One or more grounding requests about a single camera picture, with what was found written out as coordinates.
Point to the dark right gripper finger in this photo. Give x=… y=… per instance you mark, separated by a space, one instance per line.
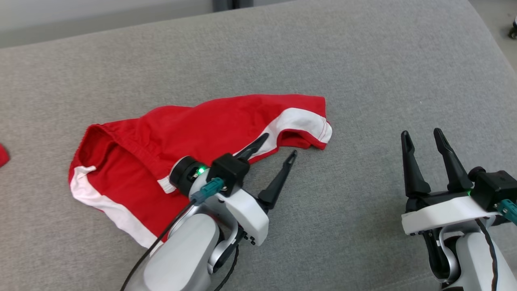
x=452 y=165
x=414 y=169

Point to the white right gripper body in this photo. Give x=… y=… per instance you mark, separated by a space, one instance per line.
x=444 y=214

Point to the grey partition post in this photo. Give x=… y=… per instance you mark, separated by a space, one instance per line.
x=232 y=5

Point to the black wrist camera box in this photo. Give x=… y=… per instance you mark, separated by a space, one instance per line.
x=228 y=171
x=494 y=186

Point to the black caster wheel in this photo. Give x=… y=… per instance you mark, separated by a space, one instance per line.
x=513 y=29

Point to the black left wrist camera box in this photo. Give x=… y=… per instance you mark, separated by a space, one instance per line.
x=228 y=171

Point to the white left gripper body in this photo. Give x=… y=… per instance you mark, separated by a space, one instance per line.
x=246 y=214

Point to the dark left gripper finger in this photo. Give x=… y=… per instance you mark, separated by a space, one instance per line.
x=254 y=147
x=278 y=182

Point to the red shorts with white stripes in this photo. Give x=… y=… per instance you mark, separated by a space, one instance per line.
x=181 y=129

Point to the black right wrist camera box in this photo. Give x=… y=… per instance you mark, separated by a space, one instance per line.
x=494 y=186

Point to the red basketball jersey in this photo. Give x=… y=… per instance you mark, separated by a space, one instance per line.
x=3 y=155

